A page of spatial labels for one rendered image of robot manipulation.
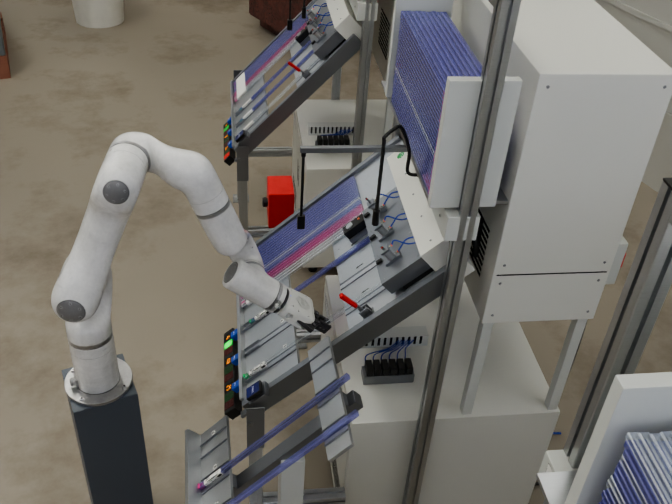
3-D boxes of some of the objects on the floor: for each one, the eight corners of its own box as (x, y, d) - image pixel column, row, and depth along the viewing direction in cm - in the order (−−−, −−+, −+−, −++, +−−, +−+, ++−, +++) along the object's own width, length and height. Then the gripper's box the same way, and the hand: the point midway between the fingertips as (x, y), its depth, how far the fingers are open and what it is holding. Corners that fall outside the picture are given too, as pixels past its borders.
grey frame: (250, 561, 254) (241, -11, 140) (244, 387, 316) (234, -108, 201) (411, 548, 261) (527, -6, 147) (374, 381, 323) (436, -101, 209)
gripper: (266, 288, 212) (316, 316, 221) (269, 326, 200) (321, 354, 208) (283, 271, 209) (333, 300, 218) (287, 308, 197) (340, 338, 205)
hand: (322, 324), depth 212 cm, fingers closed, pressing on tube
